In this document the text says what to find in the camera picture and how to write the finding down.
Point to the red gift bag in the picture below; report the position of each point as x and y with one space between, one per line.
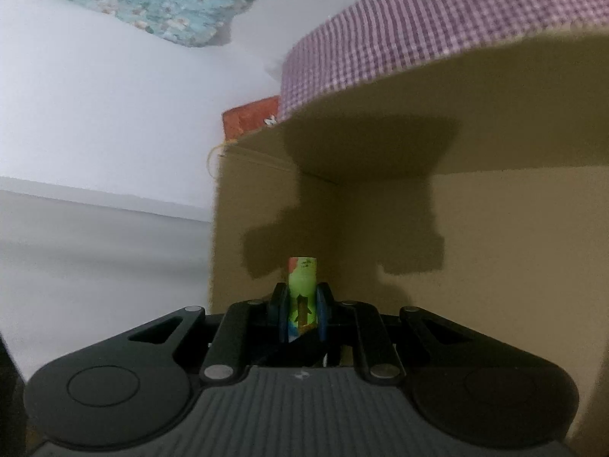
250 117

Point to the brown cardboard box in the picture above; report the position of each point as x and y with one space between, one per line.
475 187

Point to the purple checkered tablecloth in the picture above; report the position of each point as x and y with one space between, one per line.
372 38

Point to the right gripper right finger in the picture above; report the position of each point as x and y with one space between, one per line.
325 311

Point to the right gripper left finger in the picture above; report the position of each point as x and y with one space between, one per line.
279 312

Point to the green glue stick tube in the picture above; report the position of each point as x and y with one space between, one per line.
302 290

